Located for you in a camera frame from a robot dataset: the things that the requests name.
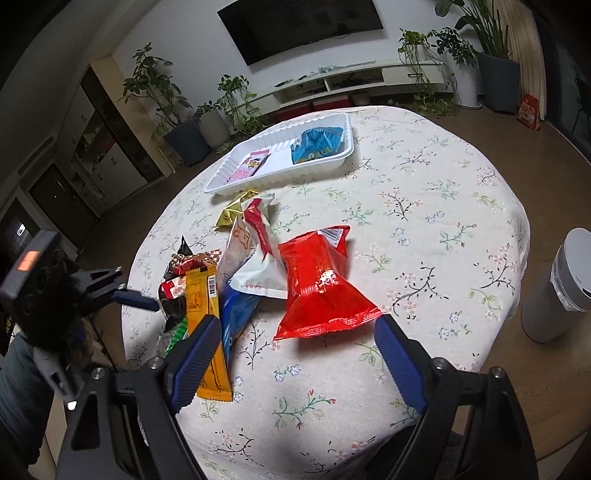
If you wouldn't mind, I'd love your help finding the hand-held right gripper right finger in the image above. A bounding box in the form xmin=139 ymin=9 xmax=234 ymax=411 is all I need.
xmin=374 ymin=315 xmax=539 ymax=480

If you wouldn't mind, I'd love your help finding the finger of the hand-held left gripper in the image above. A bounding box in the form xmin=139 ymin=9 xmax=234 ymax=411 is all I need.
xmin=85 ymin=290 xmax=160 ymax=319
xmin=69 ymin=267 xmax=124 ymax=301

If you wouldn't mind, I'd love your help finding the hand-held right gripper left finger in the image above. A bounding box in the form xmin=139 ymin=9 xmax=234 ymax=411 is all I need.
xmin=55 ymin=315 xmax=223 ymax=480

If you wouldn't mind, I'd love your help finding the green snack packet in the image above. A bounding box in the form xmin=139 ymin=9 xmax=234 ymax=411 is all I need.
xmin=157 ymin=318 xmax=190 ymax=358

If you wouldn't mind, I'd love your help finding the small red and white packet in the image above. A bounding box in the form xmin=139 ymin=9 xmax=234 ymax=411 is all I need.
xmin=159 ymin=275 xmax=188 ymax=301

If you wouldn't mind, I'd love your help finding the dark blue snack packet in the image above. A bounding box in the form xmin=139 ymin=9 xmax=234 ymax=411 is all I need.
xmin=217 ymin=277 xmax=262 ymax=365

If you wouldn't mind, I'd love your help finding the orange snack packet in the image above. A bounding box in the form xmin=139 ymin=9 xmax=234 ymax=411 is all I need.
xmin=185 ymin=268 xmax=233 ymax=402

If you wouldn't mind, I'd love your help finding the red heart-pattern snack packet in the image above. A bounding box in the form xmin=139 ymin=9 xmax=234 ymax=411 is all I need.
xmin=168 ymin=249 xmax=225 ymax=278

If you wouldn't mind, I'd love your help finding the white and red snack packet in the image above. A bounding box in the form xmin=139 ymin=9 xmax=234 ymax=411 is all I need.
xmin=229 ymin=193 xmax=289 ymax=299

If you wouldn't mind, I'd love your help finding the clear packet with orange print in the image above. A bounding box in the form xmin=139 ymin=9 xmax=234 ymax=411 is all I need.
xmin=217 ymin=217 xmax=257 ymax=289

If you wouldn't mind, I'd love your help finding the large red snack packet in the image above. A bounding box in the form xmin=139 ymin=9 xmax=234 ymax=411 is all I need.
xmin=273 ymin=224 xmax=383 ymax=341

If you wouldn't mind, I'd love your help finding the gold foil snack packet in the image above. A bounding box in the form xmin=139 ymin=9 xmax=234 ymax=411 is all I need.
xmin=215 ymin=189 xmax=258 ymax=230

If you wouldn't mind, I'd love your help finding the pink snack packet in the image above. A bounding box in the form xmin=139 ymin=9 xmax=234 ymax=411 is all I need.
xmin=229 ymin=150 xmax=271 ymax=184

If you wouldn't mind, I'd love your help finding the white plastic tray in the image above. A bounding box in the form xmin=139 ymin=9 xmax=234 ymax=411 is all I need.
xmin=204 ymin=112 xmax=355 ymax=195

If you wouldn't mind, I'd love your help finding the light blue snack packet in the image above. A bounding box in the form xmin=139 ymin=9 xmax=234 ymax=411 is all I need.
xmin=290 ymin=126 xmax=346 ymax=165

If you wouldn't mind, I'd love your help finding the dark wooden cupboard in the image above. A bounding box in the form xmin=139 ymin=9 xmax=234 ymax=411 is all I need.
xmin=55 ymin=62 xmax=165 ymax=217

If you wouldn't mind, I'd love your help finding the potted plant dark square pot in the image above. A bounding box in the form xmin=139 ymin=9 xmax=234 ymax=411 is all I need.
xmin=122 ymin=43 xmax=211 ymax=167

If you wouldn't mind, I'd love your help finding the grey and white trash can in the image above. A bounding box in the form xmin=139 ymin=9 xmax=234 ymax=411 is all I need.
xmin=522 ymin=227 xmax=591 ymax=343

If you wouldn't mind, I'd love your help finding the potted plant white ribbed pot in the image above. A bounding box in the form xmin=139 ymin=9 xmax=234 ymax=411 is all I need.
xmin=196 ymin=102 xmax=232 ymax=149

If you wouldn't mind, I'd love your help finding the leafy climbing plant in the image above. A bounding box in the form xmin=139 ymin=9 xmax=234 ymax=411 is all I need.
xmin=217 ymin=75 xmax=269 ymax=139

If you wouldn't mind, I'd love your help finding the red paper bag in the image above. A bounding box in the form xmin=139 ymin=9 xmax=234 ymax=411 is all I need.
xmin=516 ymin=93 xmax=542 ymax=131

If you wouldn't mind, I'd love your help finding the white television cabinet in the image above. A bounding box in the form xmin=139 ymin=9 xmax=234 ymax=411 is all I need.
xmin=249 ymin=59 xmax=455 ymax=112

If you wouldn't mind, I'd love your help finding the potted plant white round pot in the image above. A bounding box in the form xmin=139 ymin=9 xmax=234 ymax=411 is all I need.
xmin=429 ymin=27 xmax=483 ymax=110

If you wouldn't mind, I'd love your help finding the tall plant grey pot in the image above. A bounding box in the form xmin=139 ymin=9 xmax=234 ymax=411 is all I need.
xmin=435 ymin=0 xmax=522 ymax=114

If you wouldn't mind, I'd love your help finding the trailing vine plant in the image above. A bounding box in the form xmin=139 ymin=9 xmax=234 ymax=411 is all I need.
xmin=398 ymin=28 xmax=460 ymax=117

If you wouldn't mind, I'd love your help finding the beige curtain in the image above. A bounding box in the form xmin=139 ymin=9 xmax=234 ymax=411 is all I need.
xmin=501 ymin=0 xmax=546 ymax=118

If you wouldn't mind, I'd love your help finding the wall-mounted television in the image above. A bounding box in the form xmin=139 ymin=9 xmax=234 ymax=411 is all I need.
xmin=217 ymin=0 xmax=385 ymax=66

